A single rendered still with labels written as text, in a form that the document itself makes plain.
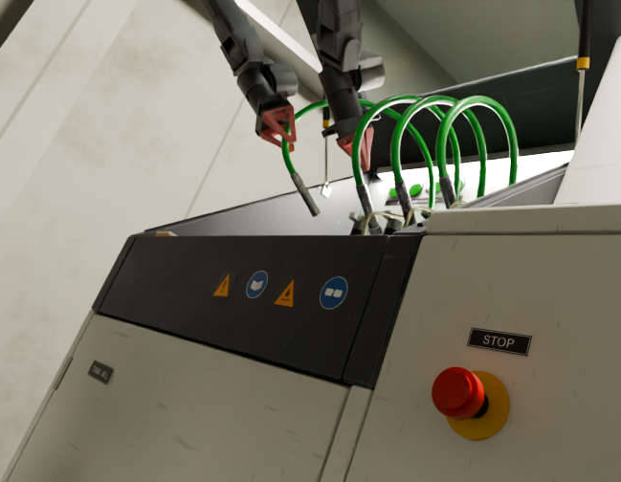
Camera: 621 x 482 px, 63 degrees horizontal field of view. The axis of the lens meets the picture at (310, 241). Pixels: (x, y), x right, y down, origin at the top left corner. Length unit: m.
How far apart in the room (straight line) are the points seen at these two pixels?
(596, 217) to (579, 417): 0.15
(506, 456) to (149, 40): 2.55
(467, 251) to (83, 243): 2.09
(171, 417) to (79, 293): 1.77
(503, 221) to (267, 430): 0.31
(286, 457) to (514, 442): 0.22
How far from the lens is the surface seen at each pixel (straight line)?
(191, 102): 2.71
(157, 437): 0.71
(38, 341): 2.41
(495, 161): 1.25
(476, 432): 0.42
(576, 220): 0.46
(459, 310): 0.46
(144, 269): 0.94
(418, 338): 0.47
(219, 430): 0.61
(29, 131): 2.22
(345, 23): 0.95
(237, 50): 1.13
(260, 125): 1.07
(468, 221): 0.50
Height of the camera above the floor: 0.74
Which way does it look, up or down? 18 degrees up
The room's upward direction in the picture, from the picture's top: 21 degrees clockwise
